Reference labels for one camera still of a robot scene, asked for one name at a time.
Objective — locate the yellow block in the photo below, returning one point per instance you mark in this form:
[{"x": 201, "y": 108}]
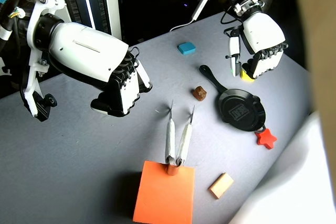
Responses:
[{"x": 247, "y": 77}]

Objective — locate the blue block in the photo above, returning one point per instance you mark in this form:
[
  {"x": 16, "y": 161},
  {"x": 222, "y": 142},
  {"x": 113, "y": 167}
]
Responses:
[{"x": 187, "y": 48}]

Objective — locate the brown meat chunk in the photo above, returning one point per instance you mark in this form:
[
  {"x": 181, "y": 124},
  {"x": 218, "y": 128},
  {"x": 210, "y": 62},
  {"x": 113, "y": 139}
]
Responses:
[{"x": 199, "y": 93}]

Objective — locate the red star block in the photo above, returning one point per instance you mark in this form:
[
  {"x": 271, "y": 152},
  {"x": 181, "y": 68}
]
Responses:
[{"x": 266, "y": 138}]

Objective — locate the tan wooden rectangular block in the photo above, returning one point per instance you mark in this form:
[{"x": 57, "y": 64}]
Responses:
[{"x": 221, "y": 186}]

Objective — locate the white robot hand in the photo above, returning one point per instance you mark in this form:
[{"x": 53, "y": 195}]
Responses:
[
  {"x": 86, "y": 51},
  {"x": 262, "y": 32}
]

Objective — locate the black toy frying pan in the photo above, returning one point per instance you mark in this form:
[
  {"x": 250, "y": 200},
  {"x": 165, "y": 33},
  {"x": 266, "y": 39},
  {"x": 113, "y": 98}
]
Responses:
[{"x": 236, "y": 111}]

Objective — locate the grey table cloth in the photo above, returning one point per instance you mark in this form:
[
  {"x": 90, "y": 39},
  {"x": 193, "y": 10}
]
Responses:
[{"x": 78, "y": 155}]

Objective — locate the orange rectangular block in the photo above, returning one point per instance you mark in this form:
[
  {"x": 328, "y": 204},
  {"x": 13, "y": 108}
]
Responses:
[{"x": 165, "y": 197}]

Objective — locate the white backdrop sheet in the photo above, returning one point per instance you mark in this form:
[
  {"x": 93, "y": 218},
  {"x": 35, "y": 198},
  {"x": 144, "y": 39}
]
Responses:
[{"x": 294, "y": 182}]

